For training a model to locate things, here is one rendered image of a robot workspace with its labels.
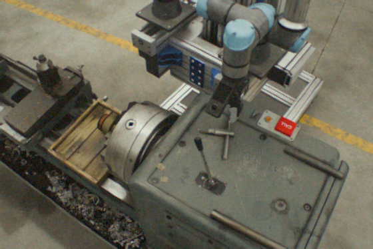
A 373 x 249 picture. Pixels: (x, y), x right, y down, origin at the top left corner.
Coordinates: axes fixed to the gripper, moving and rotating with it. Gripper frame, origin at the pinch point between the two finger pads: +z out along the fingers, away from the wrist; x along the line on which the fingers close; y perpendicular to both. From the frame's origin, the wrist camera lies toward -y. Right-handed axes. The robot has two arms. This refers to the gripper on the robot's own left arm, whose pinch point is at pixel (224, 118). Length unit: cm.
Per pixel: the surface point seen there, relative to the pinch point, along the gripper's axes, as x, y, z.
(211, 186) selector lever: -7.9, -21.7, 3.0
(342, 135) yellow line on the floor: -49, 129, 129
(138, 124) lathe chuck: 25.3, -13.7, 5.7
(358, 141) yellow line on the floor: -62, 130, 129
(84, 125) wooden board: 65, -9, 41
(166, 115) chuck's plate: 20.3, -4.4, 7.6
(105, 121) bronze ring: 43.2, -13.3, 17.4
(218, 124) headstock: 1.9, -0.5, 3.8
